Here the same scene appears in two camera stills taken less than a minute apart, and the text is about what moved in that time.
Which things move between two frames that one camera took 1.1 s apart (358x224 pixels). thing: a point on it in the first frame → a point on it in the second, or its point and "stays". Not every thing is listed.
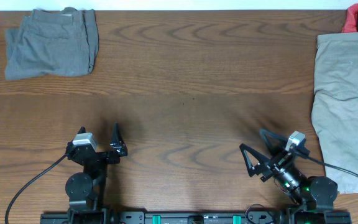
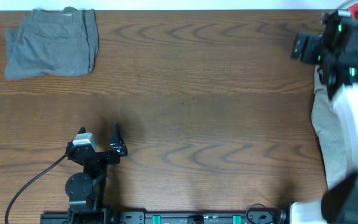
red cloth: (350, 23) stays
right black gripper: (264, 162) → (312, 40)
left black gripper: (119, 147) stays
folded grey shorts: (53, 44) stays
